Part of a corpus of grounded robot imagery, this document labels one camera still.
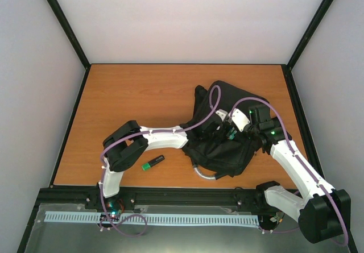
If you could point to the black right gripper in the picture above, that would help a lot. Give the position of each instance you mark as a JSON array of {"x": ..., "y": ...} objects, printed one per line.
[{"x": 244, "y": 139}]

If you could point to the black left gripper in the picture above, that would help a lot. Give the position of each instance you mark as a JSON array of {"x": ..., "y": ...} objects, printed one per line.
[{"x": 222, "y": 132}]

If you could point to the black student bag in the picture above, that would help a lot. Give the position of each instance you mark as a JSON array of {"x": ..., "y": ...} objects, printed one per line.
[{"x": 226, "y": 157}]

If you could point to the green white glue stick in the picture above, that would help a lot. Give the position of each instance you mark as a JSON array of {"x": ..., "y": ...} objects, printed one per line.
[{"x": 231, "y": 134}]

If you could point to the green black highlighter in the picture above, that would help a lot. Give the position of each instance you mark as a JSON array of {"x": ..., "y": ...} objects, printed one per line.
[{"x": 146, "y": 166}]

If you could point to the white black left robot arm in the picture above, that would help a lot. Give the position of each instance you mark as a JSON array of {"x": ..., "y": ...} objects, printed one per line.
[{"x": 128, "y": 143}]

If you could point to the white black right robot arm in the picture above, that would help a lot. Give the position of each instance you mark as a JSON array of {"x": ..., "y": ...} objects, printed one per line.
[{"x": 321, "y": 211}]

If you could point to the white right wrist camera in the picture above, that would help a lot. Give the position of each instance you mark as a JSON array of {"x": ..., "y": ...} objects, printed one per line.
[{"x": 239, "y": 119}]

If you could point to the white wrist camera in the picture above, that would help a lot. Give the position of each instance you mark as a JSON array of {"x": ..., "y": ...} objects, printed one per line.
[
  {"x": 222, "y": 114},
  {"x": 239, "y": 119}
]

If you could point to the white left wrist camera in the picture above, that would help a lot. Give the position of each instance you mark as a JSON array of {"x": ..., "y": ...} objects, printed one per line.
[{"x": 222, "y": 114}]

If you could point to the black aluminium frame rail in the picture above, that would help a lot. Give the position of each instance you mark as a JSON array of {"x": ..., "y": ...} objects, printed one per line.
[{"x": 245, "y": 200}]

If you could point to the light blue cable duct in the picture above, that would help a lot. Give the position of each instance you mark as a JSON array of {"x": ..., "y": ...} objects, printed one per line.
[{"x": 154, "y": 219}]

